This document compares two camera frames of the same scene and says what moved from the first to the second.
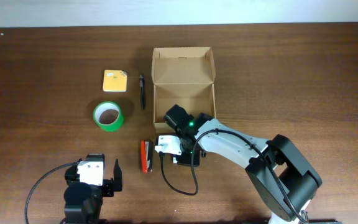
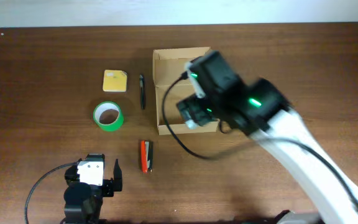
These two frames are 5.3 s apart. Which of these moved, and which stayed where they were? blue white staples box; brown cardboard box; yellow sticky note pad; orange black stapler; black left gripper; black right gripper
Moved: blue white staples box; black right gripper
Stayed: black left gripper; yellow sticky note pad; orange black stapler; brown cardboard box
